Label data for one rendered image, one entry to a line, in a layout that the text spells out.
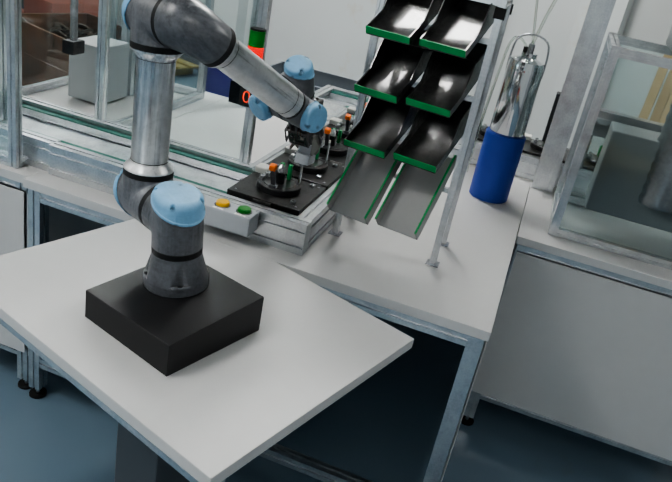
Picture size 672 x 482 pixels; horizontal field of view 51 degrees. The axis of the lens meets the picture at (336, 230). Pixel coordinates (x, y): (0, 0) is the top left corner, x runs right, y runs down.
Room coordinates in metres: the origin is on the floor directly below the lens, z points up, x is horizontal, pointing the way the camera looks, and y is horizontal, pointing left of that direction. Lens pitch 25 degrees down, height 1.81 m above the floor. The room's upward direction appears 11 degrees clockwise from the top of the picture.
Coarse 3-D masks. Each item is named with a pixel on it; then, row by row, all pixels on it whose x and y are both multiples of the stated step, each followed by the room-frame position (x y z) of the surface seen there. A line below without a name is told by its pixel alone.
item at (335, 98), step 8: (320, 88) 3.49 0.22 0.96; (328, 88) 3.53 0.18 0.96; (336, 88) 3.56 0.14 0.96; (320, 96) 3.37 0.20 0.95; (328, 96) 3.50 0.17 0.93; (336, 96) 3.51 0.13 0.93; (344, 96) 3.50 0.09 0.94; (352, 96) 3.51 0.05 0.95; (368, 96) 3.53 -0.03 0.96; (328, 104) 3.25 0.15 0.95; (336, 104) 3.25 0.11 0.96; (344, 104) 3.28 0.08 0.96; (352, 104) 3.48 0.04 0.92; (328, 112) 3.25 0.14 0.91; (456, 144) 3.10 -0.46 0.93; (480, 144) 3.07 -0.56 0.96; (472, 160) 3.08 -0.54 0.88; (520, 160) 3.03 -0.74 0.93; (528, 160) 3.02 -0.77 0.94; (536, 160) 3.01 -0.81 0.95; (520, 168) 3.02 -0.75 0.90; (528, 168) 3.02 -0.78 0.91; (536, 168) 3.01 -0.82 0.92; (560, 168) 2.98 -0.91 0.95; (520, 176) 3.02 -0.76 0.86; (528, 176) 3.01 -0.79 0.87
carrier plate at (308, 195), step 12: (240, 180) 2.06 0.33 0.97; (252, 180) 2.08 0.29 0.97; (228, 192) 1.97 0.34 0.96; (240, 192) 1.96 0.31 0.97; (252, 192) 1.98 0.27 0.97; (300, 192) 2.06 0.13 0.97; (312, 192) 2.08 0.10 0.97; (276, 204) 1.93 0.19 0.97; (288, 204) 1.95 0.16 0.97; (300, 204) 1.96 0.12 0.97
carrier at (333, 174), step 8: (328, 144) 2.32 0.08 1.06; (288, 152) 2.40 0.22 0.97; (328, 152) 2.32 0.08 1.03; (272, 160) 2.30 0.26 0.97; (280, 160) 2.31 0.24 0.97; (288, 160) 2.28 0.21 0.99; (320, 160) 2.34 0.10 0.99; (296, 168) 2.24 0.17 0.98; (304, 168) 2.24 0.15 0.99; (312, 168) 2.24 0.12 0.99; (320, 168) 2.26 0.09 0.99; (328, 168) 2.33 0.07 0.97; (336, 168) 2.35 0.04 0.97; (296, 176) 2.19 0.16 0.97; (304, 176) 2.20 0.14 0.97; (312, 176) 2.22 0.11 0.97; (328, 176) 2.25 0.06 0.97; (336, 176) 2.27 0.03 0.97; (320, 184) 2.17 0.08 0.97; (328, 184) 2.18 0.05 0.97
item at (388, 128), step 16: (368, 112) 2.05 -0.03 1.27; (384, 112) 2.08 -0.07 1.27; (400, 112) 2.08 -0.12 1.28; (416, 112) 2.05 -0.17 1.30; (368, 128) 2.01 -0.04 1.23; (384, 128) 2.01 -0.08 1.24; (400, 128) 1.97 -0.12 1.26; (352, 144) 1.93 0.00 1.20; (368, 144) 1.94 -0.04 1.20; (384, 144) 1.95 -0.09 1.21
